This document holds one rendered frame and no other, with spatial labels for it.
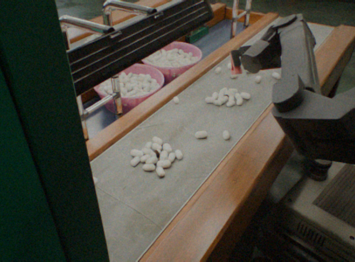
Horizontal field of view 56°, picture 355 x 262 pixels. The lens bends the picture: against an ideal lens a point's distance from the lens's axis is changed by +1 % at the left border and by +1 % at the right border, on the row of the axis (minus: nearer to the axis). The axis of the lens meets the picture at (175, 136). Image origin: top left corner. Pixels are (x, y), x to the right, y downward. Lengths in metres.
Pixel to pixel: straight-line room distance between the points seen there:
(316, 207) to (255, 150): 0.39
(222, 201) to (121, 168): 0.29
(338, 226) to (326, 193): 0.14
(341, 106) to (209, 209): 0.45
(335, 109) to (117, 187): 0.59
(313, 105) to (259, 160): 0.49
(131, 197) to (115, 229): 0.10
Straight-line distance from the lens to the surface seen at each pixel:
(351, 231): 1.24
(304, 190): 1.31
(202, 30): 1.92
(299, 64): 0.63
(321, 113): 0.44
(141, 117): 1.08
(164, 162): 0.90
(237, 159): 0.92
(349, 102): 0.44
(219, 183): 0.85
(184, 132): 1.04
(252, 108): 1.18
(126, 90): 1.27
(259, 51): 0.83
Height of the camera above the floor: 1.37
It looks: 38 degrees down
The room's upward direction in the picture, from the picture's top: straight up
